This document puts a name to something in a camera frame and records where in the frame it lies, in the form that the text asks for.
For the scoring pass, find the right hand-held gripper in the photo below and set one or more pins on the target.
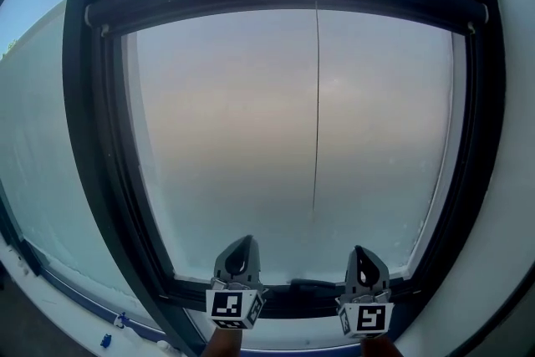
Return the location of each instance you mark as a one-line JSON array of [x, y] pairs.
[[368, 317]]

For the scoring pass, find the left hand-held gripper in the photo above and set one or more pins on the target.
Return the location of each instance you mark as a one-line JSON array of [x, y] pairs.
[[227, 305]]

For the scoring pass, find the small white bottle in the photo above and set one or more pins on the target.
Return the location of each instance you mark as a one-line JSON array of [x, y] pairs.
[[164, 346]]

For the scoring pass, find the small blue object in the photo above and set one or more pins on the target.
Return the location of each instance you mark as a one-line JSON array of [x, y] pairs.
[[105, 340]]

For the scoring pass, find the green tree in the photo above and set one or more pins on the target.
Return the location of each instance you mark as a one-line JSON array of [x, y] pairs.
[[10, 48]]

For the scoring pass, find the black window frame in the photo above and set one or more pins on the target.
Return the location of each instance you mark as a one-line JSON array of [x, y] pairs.
[[96, 138]]

